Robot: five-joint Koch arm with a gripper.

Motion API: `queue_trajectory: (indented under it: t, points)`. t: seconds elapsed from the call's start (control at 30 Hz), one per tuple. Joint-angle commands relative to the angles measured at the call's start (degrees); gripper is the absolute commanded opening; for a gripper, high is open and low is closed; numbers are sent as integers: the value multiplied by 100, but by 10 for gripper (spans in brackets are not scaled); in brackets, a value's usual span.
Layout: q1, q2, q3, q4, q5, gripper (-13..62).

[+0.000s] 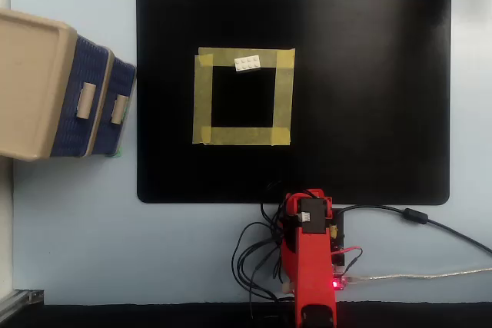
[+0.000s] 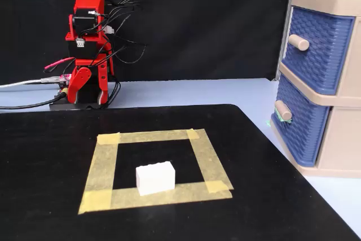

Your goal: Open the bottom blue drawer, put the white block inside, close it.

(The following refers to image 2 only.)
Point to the red movable gripper finger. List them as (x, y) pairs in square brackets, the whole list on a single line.
[(79, 78)]

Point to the red fixed gripper finger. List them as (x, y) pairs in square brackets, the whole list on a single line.
[(103, 83)]

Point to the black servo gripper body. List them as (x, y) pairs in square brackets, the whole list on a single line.
[(84, 50)]

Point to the white cube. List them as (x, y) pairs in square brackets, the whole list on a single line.
[(155, 179)]

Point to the blue drawer with taped knob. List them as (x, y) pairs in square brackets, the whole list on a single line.
[(301, 133)]

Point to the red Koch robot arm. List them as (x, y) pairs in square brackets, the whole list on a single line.
[(87, 1)]

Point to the blue drawer with clean knob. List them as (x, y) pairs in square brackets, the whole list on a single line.
[(324, 63)]

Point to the beige plastic drawer cabinet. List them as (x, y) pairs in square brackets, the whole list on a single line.
[(349, 128)]

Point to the pink controller board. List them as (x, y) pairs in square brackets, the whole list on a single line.
[(64, 78)]

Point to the black table mat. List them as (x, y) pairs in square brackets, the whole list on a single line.
[(42, 167)]

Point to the black backdrop cloth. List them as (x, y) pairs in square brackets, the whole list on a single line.
[(211, 26)]

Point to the green tape on knob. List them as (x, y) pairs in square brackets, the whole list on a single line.
[(283, 120)]

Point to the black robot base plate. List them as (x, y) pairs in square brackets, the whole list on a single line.
[(59, 107)]

